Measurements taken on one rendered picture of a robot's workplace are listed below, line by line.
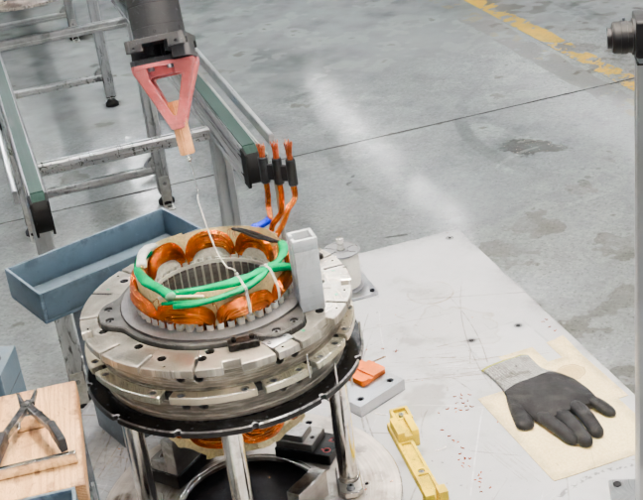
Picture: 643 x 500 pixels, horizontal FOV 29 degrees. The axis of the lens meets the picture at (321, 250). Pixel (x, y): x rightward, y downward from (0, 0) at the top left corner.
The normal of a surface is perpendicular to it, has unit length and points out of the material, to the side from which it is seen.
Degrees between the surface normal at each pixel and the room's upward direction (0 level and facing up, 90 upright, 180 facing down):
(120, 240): 90
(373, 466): 0
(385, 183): 0
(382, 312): 0
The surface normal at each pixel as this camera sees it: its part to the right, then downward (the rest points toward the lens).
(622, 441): -0.11, -0.89
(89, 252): 0.60, 0.29
